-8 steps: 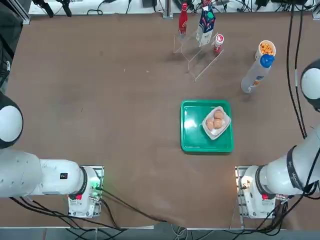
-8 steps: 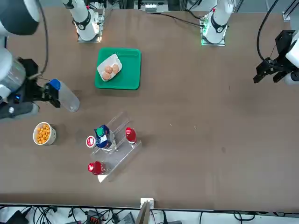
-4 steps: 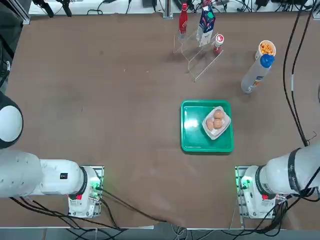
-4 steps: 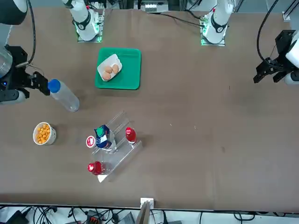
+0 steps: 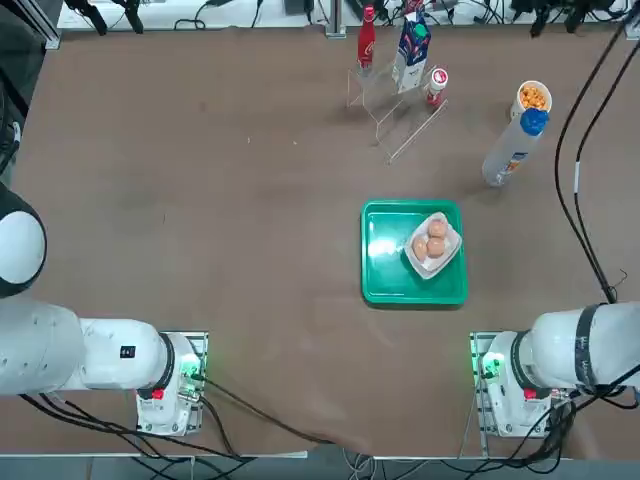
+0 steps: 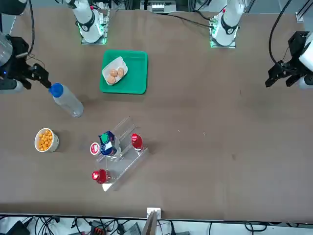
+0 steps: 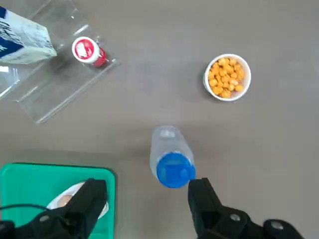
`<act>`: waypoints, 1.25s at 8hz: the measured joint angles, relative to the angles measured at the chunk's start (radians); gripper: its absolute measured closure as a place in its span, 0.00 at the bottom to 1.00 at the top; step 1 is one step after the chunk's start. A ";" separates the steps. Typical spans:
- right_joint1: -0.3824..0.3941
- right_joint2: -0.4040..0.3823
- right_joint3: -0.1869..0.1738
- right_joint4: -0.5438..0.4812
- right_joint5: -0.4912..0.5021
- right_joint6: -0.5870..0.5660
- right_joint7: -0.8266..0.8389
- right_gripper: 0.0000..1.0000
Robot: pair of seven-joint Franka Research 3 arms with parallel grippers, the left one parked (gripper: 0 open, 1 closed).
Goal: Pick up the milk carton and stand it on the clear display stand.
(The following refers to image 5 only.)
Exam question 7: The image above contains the black left base cable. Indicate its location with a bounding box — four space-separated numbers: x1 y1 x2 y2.
197 375 351 448

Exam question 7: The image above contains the black stand leg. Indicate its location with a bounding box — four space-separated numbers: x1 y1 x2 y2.
563 0 585 35
114 0 146 35
64 0 109 37
529 2 552 38

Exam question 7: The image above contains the clear bottle with blue cap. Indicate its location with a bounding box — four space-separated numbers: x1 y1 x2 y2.
480 106 551 188

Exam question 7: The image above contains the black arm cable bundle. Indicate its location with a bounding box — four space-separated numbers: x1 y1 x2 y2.
553 13 640 306
18 392 246 460

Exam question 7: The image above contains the green plastic tray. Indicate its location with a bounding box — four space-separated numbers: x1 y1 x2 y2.
359 198 470 308

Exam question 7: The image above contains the black right base cable bundle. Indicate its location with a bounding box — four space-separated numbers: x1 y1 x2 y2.
507 364 640 462

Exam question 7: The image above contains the aluminium profile post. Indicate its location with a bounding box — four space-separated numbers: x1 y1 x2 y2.
326 0 347 38

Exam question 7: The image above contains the white cup of popcorn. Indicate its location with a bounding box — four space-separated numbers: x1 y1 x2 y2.
509 80 554 125

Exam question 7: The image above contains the black left arm cable bundle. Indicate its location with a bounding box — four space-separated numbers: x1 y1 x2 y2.
18 392 246 460

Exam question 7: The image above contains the red yogurt bottle white cap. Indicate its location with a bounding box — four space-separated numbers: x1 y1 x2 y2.
424 66 450 108

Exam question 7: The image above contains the white egg holder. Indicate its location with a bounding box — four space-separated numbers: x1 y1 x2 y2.
403 211 463 281

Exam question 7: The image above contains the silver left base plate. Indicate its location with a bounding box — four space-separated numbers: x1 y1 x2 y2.
158 329 210 435

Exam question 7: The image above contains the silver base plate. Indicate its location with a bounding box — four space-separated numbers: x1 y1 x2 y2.
158 329 210 435
468 330 507 437

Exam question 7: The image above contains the red cola bottle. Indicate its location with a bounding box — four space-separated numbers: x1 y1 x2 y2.
355 4 378 77

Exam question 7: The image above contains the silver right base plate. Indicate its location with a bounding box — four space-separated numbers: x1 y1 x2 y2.
468 330 507 437

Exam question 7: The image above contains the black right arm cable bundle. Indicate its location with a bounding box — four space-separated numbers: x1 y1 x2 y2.
553 13 640 306

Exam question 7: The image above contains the blue white milk carton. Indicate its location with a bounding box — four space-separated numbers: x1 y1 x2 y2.
391 11 432 95

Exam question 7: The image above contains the clear acrylic display stand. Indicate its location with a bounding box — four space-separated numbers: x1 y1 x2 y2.
345 59 450 166

